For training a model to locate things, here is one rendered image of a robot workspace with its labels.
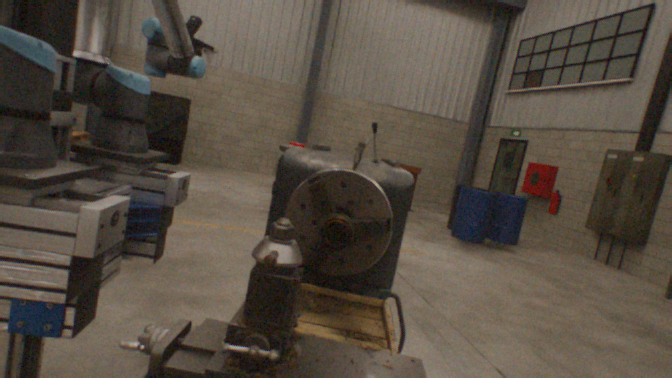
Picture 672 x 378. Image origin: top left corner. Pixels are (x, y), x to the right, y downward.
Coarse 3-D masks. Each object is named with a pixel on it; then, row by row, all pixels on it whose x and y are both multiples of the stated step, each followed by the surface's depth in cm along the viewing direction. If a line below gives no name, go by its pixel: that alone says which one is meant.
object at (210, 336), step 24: (168, 336) 67; (192, 336) 68; (216, 336) 69; (312, 336) 75; (168, 360) 64; (192, 360) 63; (216, 360) 62; (240, 360) 64; (312, 360) 68; (336, 360) 69; (360, 360) 70; (384, 360) 72; (408, 360) 74
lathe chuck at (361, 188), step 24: (336, 168) 122; (336, 192) 121; (360, 192) 121; (288, 216) 123; (312, 216) 122; (360, 216) 121; (384, 216) 121; (312, 240) 123; (360, 240) 122; (384, 240) 122; (336, 264) 123; (360, 264) 123
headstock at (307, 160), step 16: (288, 160) 137; (304, 160) 137; (320, 160) 138; (336, 160) 139; (352, 160) 141; (368, 160) 166; (288, 176) 137; (304, 176) 137; (384, 176) 136; (400, 176) 137; (272, 192) 139; (288, 192) 137; (384, 192) 136; (400, 192) 136; (272, 208) 139; (400, 208) 136; (400, 224) 137; (400, 240) 139; (384, 256) 138; (368, 272) 139; (384, 272) 139; (384, 288) 140
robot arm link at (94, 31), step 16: (80, 0) 124; (96, 0) 123; (112, 0) 126; (80, 16) 123; (96, 16) 123; (112, 16) 127; (80, 32) 124; (96, 32) 124; (80, 48) 124; (96, 48) 125; (80, 64) 123; (96, 64) 124; (112, 64) 130; (80, 80) 123; (80, 96) 125
